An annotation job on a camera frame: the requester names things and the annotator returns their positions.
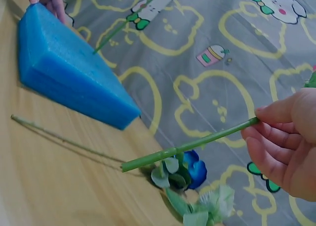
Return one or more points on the person's right hand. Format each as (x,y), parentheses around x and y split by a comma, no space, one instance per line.
(302,161)

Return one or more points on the person's right thumb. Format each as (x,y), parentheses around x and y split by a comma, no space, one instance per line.
(279,111)

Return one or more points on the person's right fingers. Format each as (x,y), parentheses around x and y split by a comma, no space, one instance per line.
(266,151)

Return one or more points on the blue foam block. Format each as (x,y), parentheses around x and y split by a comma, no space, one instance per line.
(74,70)

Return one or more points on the pale green white artificial flower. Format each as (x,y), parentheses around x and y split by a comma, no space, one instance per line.
(219,203)

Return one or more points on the blue artificial rose with leaves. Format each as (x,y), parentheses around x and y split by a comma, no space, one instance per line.
(196,174)

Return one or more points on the thin green flower stem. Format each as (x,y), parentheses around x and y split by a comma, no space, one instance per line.
(111,35)

